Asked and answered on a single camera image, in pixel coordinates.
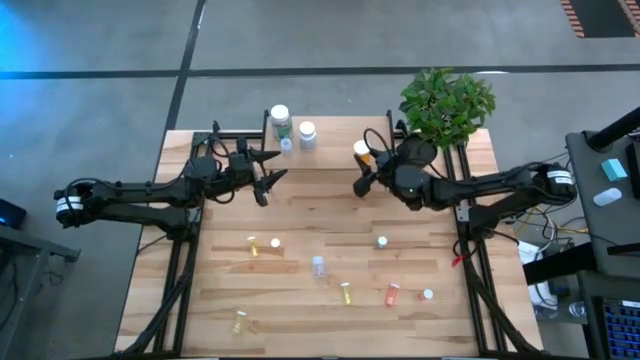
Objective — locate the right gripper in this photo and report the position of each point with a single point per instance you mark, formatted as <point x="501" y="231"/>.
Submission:
<point x="387" y="170"/>

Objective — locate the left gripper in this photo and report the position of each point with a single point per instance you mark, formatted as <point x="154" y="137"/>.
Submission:
<point x="242" y="170"/>

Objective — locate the green bottle white cap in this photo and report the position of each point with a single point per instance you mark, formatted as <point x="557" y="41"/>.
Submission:
<point x="280" y="114"/>

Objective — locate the teal vial white cap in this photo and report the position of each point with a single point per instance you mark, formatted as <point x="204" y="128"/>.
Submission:
<point x="382" y="241"/>

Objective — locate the clear yellowish vial with pills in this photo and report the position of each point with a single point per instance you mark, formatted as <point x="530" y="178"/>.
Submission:
<point x="274" y="243"/>

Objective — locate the yellow vial white cap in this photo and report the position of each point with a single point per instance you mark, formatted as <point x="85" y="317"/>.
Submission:
<point x="252" y="247"/>
<point x="239" y="323"/>
<point x="345" y="294"/>

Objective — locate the clear vial pink pills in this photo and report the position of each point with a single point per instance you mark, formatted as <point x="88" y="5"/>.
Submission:
<point x="318" y="267"/>

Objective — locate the orange-red vial white cap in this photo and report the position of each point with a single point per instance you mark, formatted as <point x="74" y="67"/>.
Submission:
<point x="392" y="296"/>

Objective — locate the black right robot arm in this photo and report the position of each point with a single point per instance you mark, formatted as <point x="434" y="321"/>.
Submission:
<point x="490" y="187"/>

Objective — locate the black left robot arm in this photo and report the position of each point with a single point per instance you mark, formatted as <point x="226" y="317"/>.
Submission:
<point x="140" y="190"/>

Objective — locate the wooden shelf black metal legs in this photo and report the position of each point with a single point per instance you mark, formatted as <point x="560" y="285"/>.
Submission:
<point x="335" y="150"/>

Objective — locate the green plant in black pot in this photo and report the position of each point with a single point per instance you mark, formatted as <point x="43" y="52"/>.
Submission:
<point x="445" y="107"/>

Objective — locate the red clip tag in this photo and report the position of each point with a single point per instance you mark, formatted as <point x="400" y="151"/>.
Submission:
<point x="457" y="260"/>

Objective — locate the white paper sheets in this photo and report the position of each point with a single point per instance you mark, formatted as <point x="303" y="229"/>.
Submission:
<point x="527" y="252"/>

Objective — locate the dark grey desk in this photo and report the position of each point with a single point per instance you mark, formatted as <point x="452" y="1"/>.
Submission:
<point x="582" y="170"/>

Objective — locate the white computer mouse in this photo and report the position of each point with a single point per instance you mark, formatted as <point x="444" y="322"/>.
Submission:
<point x="607" y="197"/>

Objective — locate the teal box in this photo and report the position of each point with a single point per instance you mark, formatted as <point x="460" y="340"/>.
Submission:
<point x="613" y="170"/>

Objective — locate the clear glass cup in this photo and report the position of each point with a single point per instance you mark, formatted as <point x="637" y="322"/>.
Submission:
<point x="576" y="308"/>

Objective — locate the black tube on desk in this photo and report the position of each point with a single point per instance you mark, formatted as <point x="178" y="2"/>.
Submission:
<point x="617" y="127"/>

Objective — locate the black device with blue light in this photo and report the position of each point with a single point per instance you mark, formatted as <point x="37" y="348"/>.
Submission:
<point x="10" y="212"/>

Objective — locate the dark mat with striped edge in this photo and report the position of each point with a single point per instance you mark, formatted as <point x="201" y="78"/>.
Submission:
<point x="600" y="17"/>

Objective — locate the laptop with blue-lit keyboard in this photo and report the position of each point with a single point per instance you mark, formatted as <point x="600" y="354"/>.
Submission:
<point x="622" y="327"/>

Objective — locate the black aluminium table frame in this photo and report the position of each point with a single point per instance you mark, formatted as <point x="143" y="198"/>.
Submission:
<point x="230" y="134"/>

